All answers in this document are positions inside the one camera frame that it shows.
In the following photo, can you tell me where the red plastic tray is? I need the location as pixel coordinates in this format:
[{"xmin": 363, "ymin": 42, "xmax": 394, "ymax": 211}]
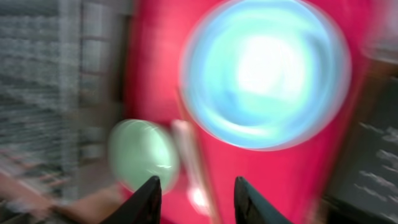
[{"xmin": 124, "ymin": 0, "xmax": 377, "ymax": 223}]

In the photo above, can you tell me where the white plastic fork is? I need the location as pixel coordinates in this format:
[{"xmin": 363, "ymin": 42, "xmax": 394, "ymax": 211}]
[{"xmin": 172, "ymin": 119, "xmax": 211, "ymax": 217}]

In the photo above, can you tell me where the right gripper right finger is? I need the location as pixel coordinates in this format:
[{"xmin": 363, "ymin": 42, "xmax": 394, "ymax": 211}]
[{"xmin": 234, "ymin": 176, "xmax": 292, "ymax": 224}]

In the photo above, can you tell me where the grey dishwasher rack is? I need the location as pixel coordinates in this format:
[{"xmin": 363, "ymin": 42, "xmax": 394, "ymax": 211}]
[{"xmin": 1, "ymin": 0, "xmax": 134, "ymax": 203}]

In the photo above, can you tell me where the green saucer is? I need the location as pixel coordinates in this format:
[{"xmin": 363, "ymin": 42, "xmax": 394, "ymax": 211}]
[{"xmin": 108, "ymin": 119, "xmax": 180, "ymax": 194}]

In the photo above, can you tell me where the light blue plate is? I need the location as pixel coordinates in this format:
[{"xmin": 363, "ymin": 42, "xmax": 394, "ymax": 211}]
[{"xmin": 180, "ymin": 1, "xmax": 351, "ymax": 151}]

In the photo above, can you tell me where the black plastic tray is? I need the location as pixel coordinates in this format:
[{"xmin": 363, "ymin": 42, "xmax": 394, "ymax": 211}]
[{"xmin": 324, "ymin": 77, "xmax": 397, "ymax": 223}]

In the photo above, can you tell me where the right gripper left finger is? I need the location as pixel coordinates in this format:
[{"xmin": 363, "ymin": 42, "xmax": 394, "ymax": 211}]
[{"xmin": 100, "ymin": 176, "xmax": 162, "ymax": 224}]

